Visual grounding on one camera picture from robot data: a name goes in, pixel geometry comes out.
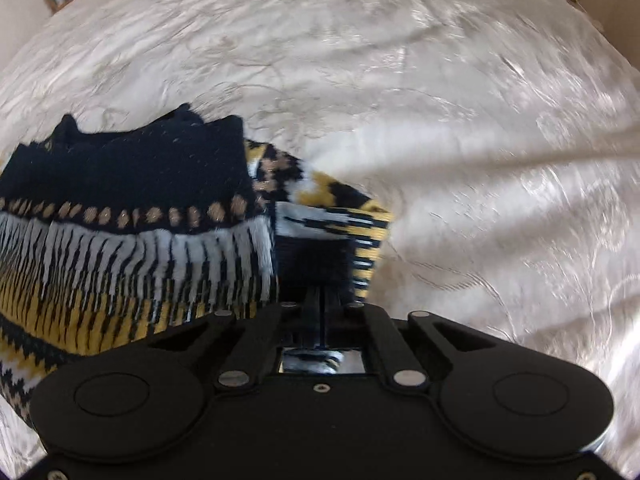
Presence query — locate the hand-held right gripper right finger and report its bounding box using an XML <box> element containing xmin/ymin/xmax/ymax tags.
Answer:
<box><xmin>325</xmin><ymin>285</ymin><xmax>497</xmax><ymax>391</ymax></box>

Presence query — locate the navy yellow patterned knit sweater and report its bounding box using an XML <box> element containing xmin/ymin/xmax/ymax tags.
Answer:
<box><xmin>0</xmin><ymin>104</ymin><xmax>396</xmax><ymax>423</ymax></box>

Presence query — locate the white embroidered bedspread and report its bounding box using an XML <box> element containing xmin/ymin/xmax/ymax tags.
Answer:
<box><xmin>0</xmin><ymin>0</ymin><xmax>640</xmax><ymax>478</ymax></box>

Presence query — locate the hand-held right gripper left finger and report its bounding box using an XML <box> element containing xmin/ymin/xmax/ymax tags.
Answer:
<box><xmin>147</xmin><ymin>285</ymin><xmax>325</xmax><ymax>390</ymax></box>

